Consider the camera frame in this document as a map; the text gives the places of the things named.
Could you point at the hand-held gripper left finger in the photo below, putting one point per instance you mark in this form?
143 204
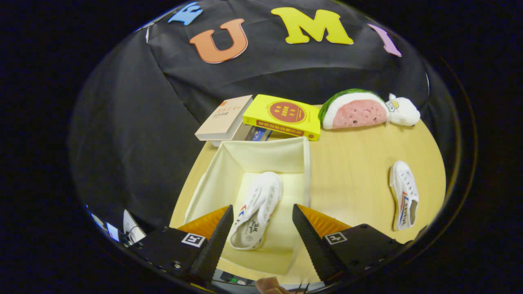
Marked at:
214 245

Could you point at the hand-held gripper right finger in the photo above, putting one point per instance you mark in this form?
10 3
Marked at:
312 245

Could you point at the white canvas shoe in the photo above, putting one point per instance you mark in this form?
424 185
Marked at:
402 183
261 196

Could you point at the cream fabric storage box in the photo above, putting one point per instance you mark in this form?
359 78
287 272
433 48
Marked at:
265 157

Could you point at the grey book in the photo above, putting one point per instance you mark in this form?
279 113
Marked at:
241 132

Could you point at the blue book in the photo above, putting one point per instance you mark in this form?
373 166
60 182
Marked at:
259 134

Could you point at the beige book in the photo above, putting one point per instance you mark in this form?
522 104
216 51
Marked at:
222 118

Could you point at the watermelon slice plush toy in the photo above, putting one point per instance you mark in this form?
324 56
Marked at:
355 114

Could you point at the yellow book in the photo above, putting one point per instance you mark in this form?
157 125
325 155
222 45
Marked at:
261 108

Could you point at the black backdrop cloth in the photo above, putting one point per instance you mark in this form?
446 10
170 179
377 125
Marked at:
122 122

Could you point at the white plush toy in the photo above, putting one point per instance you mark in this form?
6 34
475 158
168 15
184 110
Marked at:
404 114

